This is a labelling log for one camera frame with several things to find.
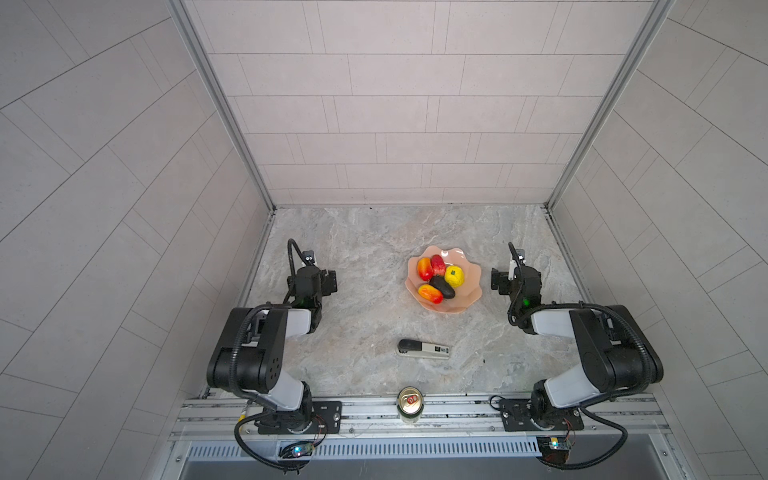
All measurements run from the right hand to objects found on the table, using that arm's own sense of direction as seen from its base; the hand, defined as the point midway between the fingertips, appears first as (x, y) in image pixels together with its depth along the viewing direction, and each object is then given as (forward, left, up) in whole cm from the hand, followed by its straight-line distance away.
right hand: (509, 267), depth 95 cm
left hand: (+4, +61, +2) cm, 61 cm away
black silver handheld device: (-23, +33, -1) cm, 40 cm away
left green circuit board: (-43, +61, -1) cm, 75 cm away
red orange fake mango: (-9, +27, +2) cm, 28 cm away
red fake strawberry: (+1, +23, +2) cm, 23 cm away
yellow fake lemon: (-3, +19, +2) cm, 19 cm away
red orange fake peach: (0, +27, +2) cm, 27 cm away
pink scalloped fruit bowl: (-7, +14, -1) cm, 16 cm away
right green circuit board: (-47, +3, -6) cm, 47 cm away
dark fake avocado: (-4, +23, 0) cm, 23 cm away
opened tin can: (-38, +35, +6) cm, 52 cm away
